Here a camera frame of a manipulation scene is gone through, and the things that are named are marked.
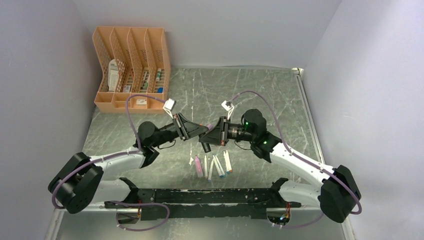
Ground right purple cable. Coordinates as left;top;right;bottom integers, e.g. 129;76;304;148
231;90;363;229

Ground purple pink highlighter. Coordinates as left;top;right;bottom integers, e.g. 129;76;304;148
194;155;204;178

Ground orange plastic file organizer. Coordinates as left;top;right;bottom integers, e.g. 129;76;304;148
92;26;171;114

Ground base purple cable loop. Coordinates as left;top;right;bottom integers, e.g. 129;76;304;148
105;200;170;232

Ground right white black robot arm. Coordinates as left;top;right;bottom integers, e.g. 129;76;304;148
199;109;362;223

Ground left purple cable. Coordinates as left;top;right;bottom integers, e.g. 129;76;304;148
51;95;167;210

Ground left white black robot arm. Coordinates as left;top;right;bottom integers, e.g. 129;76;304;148
48;113;212;214

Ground black base frame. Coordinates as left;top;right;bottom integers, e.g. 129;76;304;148
104;187;302;223

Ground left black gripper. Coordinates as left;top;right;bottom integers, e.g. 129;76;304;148
151;112;209;148

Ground white pen blue cap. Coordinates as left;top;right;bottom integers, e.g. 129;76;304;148
223;150;231;175

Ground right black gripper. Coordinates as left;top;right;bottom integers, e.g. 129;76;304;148
199;117;255;147

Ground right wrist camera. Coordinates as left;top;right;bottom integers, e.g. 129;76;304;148
221;100;235;120

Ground white paper packet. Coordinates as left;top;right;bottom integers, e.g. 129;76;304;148
107;59;119;92

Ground aluminium rail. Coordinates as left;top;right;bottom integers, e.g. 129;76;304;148
291;67;326;164

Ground black orange highlighter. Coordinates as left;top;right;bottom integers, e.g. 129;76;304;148
201;142;211;153

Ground white pen orange cap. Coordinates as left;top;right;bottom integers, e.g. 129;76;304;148
226;150;233;173

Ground white pen grey cap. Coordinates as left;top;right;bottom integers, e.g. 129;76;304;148
207;159;214;182

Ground white pen green cap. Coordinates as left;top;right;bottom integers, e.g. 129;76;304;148
213;155;224;178

